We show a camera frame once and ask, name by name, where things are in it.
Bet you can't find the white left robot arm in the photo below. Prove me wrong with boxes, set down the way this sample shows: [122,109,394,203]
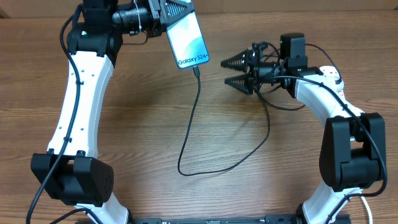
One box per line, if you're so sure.
[30,1,195,223]

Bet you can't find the blue smartphone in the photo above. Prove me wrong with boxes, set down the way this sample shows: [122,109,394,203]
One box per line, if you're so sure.
[167,12,210,69]

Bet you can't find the white power strip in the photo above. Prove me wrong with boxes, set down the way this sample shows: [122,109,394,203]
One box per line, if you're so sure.
[320,65,345,98]

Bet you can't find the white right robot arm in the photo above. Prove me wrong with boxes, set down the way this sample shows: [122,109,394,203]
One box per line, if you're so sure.
[221,33,387,223]

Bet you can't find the white charger adapter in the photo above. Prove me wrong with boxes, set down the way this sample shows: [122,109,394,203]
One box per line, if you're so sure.
[324,76,345,94]

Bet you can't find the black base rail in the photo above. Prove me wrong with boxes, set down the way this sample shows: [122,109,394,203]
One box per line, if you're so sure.
[74,213,352,224]

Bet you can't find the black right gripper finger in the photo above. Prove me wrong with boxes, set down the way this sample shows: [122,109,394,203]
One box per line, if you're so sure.
[224,73,254,95]
[220,49,253,72]

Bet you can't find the black charger cable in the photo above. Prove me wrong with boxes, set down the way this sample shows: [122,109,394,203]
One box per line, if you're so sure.
[177,43,343,177]

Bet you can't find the white power strip cord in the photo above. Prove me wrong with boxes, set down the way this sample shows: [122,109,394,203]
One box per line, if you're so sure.
[360,195,373,224]

